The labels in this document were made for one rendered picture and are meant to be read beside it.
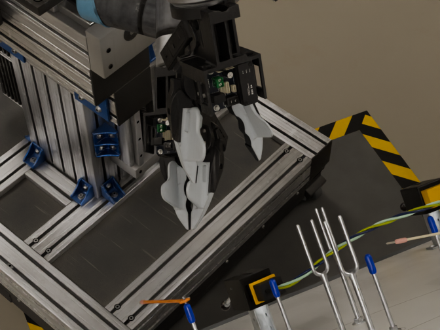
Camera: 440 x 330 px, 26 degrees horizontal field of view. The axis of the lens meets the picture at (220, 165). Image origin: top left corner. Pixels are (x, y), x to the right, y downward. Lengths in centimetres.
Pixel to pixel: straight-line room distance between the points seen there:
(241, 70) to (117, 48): 55
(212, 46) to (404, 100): 201
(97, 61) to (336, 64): 160
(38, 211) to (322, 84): 103
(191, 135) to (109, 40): 48
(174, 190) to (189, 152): 20
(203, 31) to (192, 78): 5
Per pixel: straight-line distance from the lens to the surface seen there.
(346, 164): 279
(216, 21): 100
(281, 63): 305
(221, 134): 134
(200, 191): 126
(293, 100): 294
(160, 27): 129
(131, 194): 244
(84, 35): 155
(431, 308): 108
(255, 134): 113
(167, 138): 124
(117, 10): 141
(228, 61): 102
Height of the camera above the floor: 215
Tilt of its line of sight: 51 degrees down
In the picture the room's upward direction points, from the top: straight up
